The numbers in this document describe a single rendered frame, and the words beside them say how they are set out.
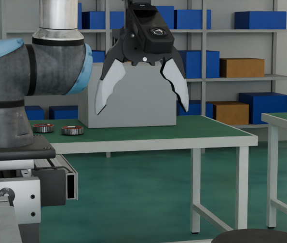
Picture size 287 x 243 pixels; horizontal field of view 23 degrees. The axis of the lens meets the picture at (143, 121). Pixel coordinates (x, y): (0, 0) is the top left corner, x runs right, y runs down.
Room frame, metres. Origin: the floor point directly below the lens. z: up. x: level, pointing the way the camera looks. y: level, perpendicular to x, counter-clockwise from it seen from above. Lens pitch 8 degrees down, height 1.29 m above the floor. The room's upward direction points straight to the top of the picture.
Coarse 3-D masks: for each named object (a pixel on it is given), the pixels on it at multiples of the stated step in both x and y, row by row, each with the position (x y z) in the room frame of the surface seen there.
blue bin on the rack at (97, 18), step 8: (88, 16) 7.01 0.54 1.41; (96, 16) 6.97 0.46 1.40; (104, 16) 7.00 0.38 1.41; (112, 16) 7.02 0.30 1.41; (120, 16) 7.04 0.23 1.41; (88, 24) 7.01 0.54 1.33; (96, 24) 6.97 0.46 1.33; (104, 24) 7.00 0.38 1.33; (112, 24) 7.02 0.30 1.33; (120, 24) 7.04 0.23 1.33
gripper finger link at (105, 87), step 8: (112, 64) 1.10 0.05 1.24; (120, 64) 1.10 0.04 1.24; (112, 72) 1.10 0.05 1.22; (120, 72) 1.10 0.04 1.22; (104, 80) 1.10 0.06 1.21; (112, 80) 1.10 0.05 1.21; (120, 80) 1.10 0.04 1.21; (104, 88) 1.10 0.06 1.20; (112, 88) 1.10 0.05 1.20; (96, 96) 1.10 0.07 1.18; (104, 96) 1.10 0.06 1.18; (96, 104) 1.10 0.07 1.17; (104, 104) 1.10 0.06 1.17; (96, 112) 1.10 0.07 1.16
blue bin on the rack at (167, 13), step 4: (160, 8) 7.13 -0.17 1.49; (164, 8) 7.14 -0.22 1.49; (168, 8) 7.15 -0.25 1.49; (172, 8) 7.16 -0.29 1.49; (160, 12) 7.13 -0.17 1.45; (164, 12) 7.14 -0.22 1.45; (168, 12) 7.15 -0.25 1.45; (172, 12) 7.16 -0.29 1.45; (164, 16) 7.14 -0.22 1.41; (168, 16) 7.15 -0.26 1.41; (172, 16) 7.16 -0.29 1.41; (164, 20) 7.14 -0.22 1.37; (168, 20) 7.15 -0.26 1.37; (172, 20) 7.16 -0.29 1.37; (168, 24) 7.15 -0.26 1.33; (172, 24) 7.16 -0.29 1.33; (172, 28) 7.16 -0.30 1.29
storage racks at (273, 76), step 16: (0, 0) 7.21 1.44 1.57; (96, 0) 7.45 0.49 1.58; (0, 16) 7.21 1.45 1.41; (0, 32) 7.21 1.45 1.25; (16, 32) 6.76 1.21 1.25; (32, 32) 6.79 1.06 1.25; (80, 32) 6.90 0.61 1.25; (96, 32) 7.47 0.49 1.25; (272, 32) 7.95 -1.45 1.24; (96, 48) 7.48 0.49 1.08; (272, 48) 7.94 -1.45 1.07; (272, 64) 7.93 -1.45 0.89; (192, 80) 7.17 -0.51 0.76; (208, 80) 7.21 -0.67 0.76; (224, 80) 7.25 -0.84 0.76; (240, 80) 7.29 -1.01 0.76; (256, 80) 7.33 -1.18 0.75; (272, 80) 7.92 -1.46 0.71
